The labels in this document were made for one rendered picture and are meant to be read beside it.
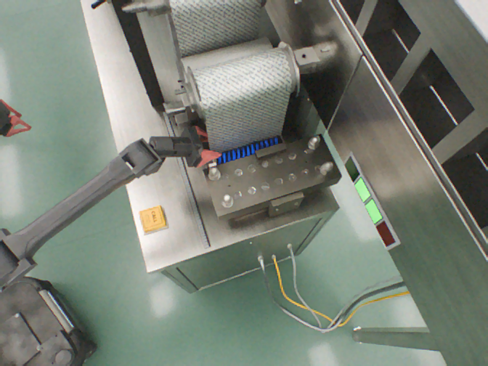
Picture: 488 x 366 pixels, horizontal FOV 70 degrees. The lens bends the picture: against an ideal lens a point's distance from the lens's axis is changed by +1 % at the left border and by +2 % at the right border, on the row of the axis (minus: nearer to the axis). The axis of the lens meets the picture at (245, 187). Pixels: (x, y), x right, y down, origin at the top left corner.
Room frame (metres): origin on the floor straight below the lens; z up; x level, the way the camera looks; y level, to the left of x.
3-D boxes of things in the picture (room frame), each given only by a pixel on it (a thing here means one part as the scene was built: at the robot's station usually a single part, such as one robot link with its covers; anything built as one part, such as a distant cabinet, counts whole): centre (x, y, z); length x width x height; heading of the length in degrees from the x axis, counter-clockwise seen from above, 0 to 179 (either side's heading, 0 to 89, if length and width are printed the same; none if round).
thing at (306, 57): (0.67, -0.14, 1.28); 0.06 x 0.05 x 0.02; 112
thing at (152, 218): (0.32, 0.29, 0.91); 0.07 x 0.07 x 0.02; 22
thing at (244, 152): (0.52, 0.00, 1.03); 0.21 x 0.04 x 0.03; 112
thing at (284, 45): (0.65, -0.09, 1.25); 0.15 x 0.01 x 0.15; 22
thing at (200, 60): (0.71, 0.07, 1.17); 0.26 x 0.12 x 0.12; 112
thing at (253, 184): (0.45, -0.08, 1.00); 0.40 x 0.16 x 0.06; 112
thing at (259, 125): (0.54, 0.01, 1.11); 0.23 x 0.01 x 0.18; 112
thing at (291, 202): (0.37, -0.13, 0.96); 0.10 x 0.03 x 0.11; 112
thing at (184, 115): (0.57, 0.19, 1.05); 0.06 x 0.05 x 0.31; 112
